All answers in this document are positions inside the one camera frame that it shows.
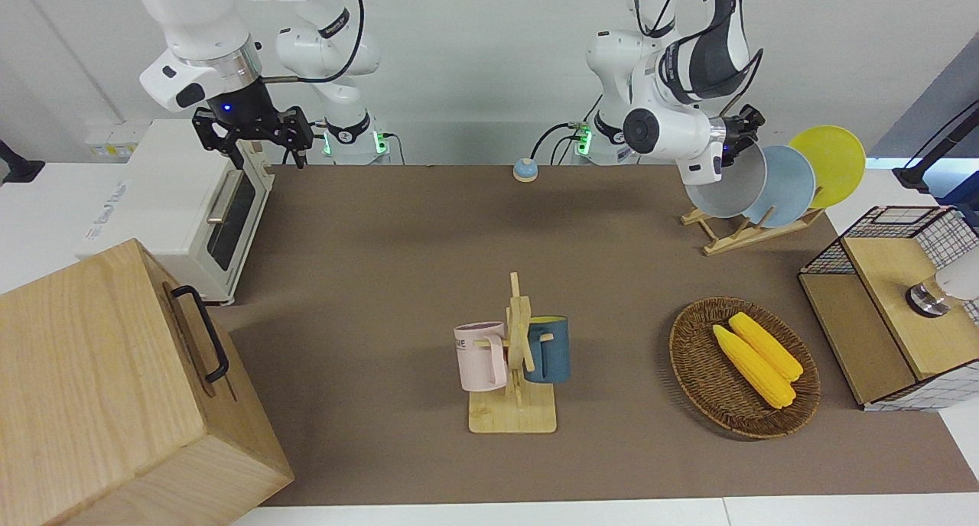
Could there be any yellow plate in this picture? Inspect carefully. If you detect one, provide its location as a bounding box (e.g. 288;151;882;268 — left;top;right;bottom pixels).
788;125;867;209

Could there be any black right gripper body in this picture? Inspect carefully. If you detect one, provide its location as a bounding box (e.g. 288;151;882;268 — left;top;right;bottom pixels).
208;79;280;138

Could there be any wooden plate rack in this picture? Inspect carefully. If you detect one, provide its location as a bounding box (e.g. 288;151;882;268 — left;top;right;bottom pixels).
681;205;827;257

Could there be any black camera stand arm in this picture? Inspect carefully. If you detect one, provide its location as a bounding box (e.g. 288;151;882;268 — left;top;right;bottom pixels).
893;102;979;190

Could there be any black clamp mount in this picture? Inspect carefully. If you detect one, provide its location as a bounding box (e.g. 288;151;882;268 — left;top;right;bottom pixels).
0;140;44;184

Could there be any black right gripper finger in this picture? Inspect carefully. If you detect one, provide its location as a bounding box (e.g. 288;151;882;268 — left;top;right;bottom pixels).
191;110;247;169
275;109;315;167

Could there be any pink mug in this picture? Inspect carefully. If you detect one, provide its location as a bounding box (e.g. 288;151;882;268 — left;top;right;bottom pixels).
454;321;509;393

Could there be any yellow corn cob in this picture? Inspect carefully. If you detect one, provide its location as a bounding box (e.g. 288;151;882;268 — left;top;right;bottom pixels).
728;312;804;382
713;325;796;410

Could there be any gray plate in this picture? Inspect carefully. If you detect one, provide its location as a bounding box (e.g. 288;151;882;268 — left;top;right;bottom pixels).
685;138;768;219

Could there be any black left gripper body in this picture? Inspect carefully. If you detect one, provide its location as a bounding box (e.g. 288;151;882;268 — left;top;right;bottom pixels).
721;113;755;167

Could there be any black box handle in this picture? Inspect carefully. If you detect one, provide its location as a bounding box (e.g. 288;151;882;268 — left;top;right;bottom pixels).
170;284;230;384

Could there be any teal mug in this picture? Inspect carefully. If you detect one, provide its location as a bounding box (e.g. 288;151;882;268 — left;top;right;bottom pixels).
524;316;571;384

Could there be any white toaster oven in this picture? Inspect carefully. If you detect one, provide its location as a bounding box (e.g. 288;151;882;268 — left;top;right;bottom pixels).
76;119;275;305

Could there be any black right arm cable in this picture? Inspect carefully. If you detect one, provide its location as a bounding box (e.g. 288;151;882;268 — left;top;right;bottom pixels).
260;0;366;85

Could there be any brown table mat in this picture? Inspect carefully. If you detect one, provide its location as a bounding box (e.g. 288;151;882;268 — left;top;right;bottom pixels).
214;163;979;508

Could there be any brown wicker basket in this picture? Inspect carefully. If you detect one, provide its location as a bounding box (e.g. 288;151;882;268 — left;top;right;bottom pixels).
669;297;821;440

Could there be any wooden box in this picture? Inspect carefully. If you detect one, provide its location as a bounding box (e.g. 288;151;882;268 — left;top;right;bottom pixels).
0;238;295;526

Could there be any wooden mug rack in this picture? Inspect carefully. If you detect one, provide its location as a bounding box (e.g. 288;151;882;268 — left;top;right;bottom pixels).
468;272;558;435

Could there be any white wall outlet strip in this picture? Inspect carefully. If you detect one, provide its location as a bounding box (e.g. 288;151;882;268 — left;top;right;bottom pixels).
84;123;142;160

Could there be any wire shelf with white cloth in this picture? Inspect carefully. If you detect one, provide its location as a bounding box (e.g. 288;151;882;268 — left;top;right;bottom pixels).
798;205;979;412

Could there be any light blue plate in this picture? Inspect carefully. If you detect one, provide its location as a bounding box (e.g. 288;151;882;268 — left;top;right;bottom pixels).
740;145;817;229

